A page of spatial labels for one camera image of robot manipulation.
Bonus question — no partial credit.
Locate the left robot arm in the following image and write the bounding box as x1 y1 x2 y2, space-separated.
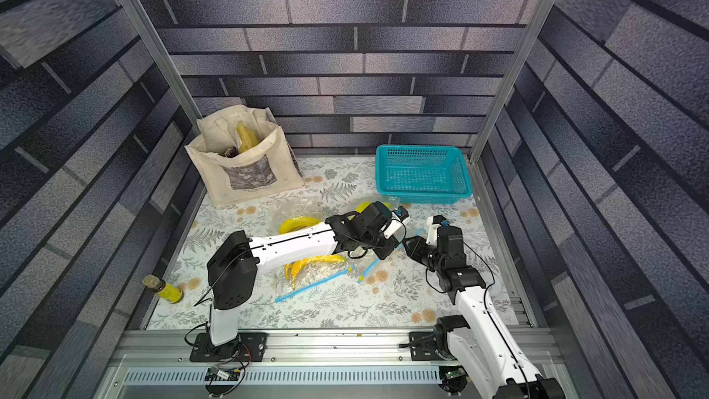
207 201 409 347

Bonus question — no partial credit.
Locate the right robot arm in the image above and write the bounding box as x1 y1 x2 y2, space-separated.
404 216 565 398

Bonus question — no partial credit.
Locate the beige canvas tote bag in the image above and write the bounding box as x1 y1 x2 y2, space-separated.
186 105 305 209

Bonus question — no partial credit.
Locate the teal plastic basket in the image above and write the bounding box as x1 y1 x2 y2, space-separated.
375 145 473 205

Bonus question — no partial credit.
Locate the right circuit board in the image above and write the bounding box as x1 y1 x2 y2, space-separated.
439 366 468 393

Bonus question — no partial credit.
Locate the circuit board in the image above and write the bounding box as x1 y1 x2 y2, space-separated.
439 366 468 393
204 366 242 384

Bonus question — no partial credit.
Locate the yellow item in tote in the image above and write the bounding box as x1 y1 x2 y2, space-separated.
236 121 260 153

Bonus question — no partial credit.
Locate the left circuit board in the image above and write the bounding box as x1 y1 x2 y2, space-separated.
204 366 242 384

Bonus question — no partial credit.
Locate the yellow drink bottle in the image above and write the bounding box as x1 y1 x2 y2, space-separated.
143 274 183 304

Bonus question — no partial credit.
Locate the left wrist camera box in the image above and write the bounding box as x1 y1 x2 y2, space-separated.
384 206 410 245

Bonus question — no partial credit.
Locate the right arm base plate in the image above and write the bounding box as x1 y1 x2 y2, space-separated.
407 331 442 361

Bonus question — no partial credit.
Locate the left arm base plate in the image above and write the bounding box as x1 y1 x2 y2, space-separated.
189 332 268 364

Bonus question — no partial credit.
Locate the aluminium front rail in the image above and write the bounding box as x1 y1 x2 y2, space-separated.
108 326 562 368

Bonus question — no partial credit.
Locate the right aluminium frame post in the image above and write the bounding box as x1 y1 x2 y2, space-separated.
469 0 556 166

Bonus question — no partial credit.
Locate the aluminium frame post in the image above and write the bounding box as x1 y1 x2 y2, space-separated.
469 0 556 166
118 0 201 134

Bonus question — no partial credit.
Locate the left aluminium frame post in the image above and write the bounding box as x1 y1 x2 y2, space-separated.
118 0 201 134

